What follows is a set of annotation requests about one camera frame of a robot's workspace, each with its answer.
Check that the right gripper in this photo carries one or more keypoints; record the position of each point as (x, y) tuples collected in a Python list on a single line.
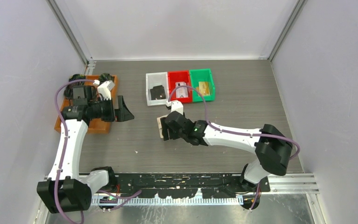
[(165, 127)]

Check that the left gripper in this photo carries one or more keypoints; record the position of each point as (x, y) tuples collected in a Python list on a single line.
[(121, 114)]

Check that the beige card holder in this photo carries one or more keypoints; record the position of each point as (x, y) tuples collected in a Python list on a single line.
[(159, 124)]

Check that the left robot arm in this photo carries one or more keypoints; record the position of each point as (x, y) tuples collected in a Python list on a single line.
[(64, 190)]

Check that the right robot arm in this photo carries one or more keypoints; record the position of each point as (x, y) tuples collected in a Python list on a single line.
[(272, 149)]

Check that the white card in red bin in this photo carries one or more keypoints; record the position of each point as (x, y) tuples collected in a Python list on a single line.
[(181, 92)]

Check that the gold card in green bin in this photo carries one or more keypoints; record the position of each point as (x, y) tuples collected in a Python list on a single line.
[(204, 88)]

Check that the orange wooden compartment tray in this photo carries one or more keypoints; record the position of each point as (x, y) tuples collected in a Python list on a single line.
[(96, 126)]

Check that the dark fabric bundle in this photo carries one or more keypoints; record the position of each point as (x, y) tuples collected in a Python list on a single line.
[(106, 77), (77, 79)]

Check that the white plastic bin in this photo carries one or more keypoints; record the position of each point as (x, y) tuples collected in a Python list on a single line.
[(154, 79)]

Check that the red plastic bin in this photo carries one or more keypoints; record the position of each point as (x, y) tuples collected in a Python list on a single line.
[(179, 76)]

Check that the green plastic bin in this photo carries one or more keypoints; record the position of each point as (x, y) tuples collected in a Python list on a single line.
[(199, 75)]

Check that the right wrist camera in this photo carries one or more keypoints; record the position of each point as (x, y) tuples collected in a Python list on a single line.
[(175, 106)]

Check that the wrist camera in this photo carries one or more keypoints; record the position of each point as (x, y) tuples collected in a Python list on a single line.
[(105, 88), (175, 106)]

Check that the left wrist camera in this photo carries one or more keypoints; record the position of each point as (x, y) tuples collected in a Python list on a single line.
[(105, 88)]

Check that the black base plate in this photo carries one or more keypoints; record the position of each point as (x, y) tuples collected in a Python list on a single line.
[(177, 189)]

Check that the aluminium rail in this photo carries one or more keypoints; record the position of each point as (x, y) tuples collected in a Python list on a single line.
[(291, 183)]

